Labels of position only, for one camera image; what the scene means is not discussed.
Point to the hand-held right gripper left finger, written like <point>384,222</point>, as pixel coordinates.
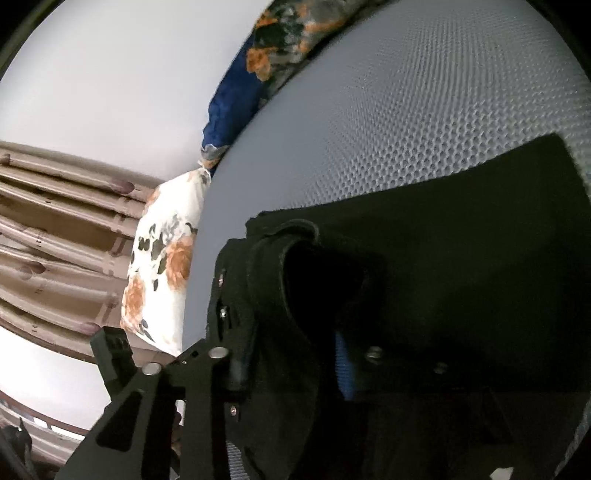
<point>203,369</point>

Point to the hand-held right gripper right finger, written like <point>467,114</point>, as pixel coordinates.
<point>344,369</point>

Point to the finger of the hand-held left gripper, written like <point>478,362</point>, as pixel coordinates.
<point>226,318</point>

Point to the black pants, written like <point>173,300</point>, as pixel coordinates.
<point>461,254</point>

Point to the white floral pillow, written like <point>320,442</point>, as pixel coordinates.
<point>161,258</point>

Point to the beige striped curtain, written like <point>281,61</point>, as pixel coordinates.
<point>55,230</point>

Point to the blue floral blanket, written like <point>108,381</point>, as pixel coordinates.
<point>231,101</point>

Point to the grey mesh mattress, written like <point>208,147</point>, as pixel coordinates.
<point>415,92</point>

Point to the brown window frame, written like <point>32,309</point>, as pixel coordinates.
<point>46,422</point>

